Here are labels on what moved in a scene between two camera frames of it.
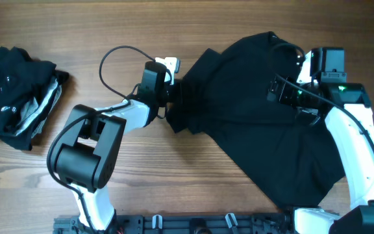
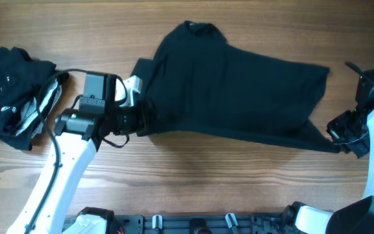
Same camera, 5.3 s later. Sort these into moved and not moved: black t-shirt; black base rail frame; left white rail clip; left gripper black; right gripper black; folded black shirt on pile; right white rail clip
Moved: right gripper black; left gripper black; black t-shirt
Not moved: right white rail clip; black base rail frame; folded black shirt on pile; left white rail clip
